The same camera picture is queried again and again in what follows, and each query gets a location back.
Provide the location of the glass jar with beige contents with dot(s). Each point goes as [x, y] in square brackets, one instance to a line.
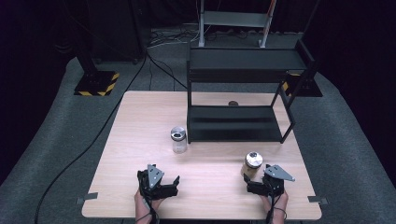
[251, 164]

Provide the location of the small dark round object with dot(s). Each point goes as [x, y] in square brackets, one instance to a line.
[233, 103]

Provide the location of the dark cabinet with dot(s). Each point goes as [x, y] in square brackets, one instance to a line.
[115, 31]

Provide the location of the grey tape strip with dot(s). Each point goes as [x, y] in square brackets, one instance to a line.
[87, 197]
[317, 199]

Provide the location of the clear glass jar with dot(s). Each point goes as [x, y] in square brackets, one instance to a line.
[178, 140]

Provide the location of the person's left hand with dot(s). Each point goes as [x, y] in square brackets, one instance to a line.
[146, 203]

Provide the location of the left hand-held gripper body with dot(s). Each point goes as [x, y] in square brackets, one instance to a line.
[154, 178]

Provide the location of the black two-tier metal rack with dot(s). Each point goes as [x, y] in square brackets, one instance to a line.
[233, 123]

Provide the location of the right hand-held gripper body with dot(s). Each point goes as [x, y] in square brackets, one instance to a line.
[274, 179]

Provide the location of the person's right hand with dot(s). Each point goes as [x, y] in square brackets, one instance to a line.
[278, 202]

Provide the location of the black stand with striped base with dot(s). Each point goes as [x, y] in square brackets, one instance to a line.
[306, 85]
[96, 82]

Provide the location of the grey metal frame stand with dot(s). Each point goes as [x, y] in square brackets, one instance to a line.
[233, 19]

